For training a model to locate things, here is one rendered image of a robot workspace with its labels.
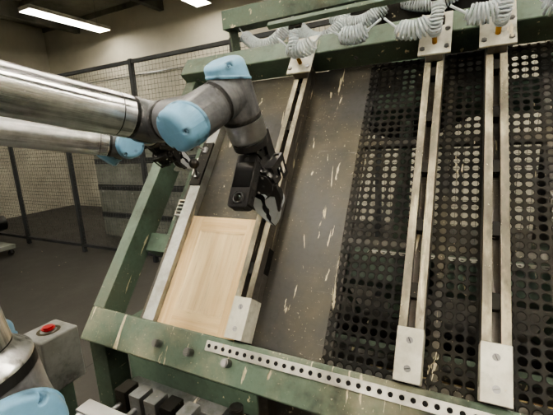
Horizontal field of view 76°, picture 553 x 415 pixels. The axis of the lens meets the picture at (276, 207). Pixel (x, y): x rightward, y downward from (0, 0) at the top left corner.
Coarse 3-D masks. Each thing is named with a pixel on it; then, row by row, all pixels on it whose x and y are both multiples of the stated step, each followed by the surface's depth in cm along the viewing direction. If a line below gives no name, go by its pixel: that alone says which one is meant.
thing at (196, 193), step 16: (224, 128) 155; (208, 176) 147; (192, 192) 143; (192, 208) 139; (176, 224) 138; (176, 240) 135; (176, 256) 132; (160, 272) 131; (160, 288) 128; (160, 304) 126
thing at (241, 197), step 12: (240, 156) 71; (252, 156) 70; (240, 168) 70; (252, 168) 69; (240, 180) 69; (252, 180) 68; (240, 192) 68; (252, 192) 68; (228, 204) 68; (240, 204) 67; (252, 204) 68
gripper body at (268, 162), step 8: (256, 144) 68; (264, 144) 69; (240, 152) 69; (248, 152) 68; (256, 152) 70; (264, 152) 74; (272, 152) 75; (280, 152) 76; (264, 160) 73; (272, 160) 74; (280, 160) 75; (264, 168) 72; (272, 168) 72; (280, 168) 76; (264, 176) 71; (272, 176) 72; (280, 176) 78; (264, 184) 72; (256, 192) 75; (264, 192) 74
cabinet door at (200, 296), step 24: (192, 240) 134; (216, 240) 130; (240, 240) 126; (192, 264) 130; (216, 264) 125; (240, 264) 121; (192, 288) 125; (216, 288) 121; (168, 312) 124; (192, 312) 120; (216, 312) 117; (216, 336) 113
